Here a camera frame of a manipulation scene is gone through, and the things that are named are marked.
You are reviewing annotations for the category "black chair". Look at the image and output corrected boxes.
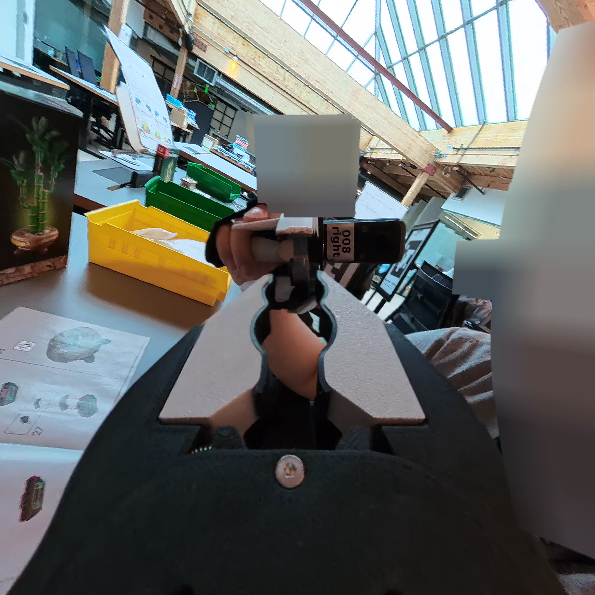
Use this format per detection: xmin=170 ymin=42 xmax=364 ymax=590
xmin=395 ymin=260 xmax=458 ymax=333

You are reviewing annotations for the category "yellow plastic bin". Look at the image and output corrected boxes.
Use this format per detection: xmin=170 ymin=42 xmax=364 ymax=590
xmin=85 ymin=200 xmax=232 ymax=306

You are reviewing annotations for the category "green plastic bin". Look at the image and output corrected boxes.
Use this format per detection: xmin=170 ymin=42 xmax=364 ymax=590
xmin=144 ymin=177 xmax=235 ymax=232
xmin=186 ymin=163 xmax=242 ymax=202

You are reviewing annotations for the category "person's right hand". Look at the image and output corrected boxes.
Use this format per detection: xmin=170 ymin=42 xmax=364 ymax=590
xmin=215 ymin=205 xmax=282 ymax=285

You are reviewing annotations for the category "grey desk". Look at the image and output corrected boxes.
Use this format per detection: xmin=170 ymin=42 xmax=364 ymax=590
xmin=0 ymin=211 xmax=266 ymax=386

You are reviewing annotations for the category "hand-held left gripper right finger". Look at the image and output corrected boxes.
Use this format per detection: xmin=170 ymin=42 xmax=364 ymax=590
xmin=318 ymin=271 xmax=427 ymax=424

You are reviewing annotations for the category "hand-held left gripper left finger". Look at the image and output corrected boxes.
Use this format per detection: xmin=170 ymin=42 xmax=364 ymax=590
xmin=159 ymin=274 xmax=272 ymax=425

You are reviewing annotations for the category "building instruction booklet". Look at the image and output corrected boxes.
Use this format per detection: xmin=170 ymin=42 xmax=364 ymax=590
xmin=0 ymin=306 xmax=151 ymax=586

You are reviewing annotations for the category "small red green box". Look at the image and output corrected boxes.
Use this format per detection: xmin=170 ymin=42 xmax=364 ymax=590
xmin=153 ymin=143 xmax=179 ymax=183

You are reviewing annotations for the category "tilted white instruction board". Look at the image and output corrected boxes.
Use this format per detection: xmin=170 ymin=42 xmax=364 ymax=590
xmin=103 ymin=25 xmax=176 ymax=155

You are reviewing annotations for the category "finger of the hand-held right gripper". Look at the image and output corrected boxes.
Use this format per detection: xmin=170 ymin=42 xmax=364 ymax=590
xmin=270 ymin=260 xmax=327 ymax=312
xmin=231 ymin=214 xmax=322 ymax=239

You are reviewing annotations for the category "black bamboo set box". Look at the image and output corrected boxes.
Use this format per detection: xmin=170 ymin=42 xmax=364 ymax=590
xmin=0 ymin=90 xmax=83 ymax=286

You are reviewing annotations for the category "white plastic bag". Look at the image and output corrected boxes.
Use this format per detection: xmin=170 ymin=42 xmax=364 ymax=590
xmin=132 ymin=227 xmax=207 ymax=255

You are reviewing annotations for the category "person in grey shirt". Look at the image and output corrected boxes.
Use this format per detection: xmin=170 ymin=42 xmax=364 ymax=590
xmin=409 ymin=325 xmax=500 ymax=440

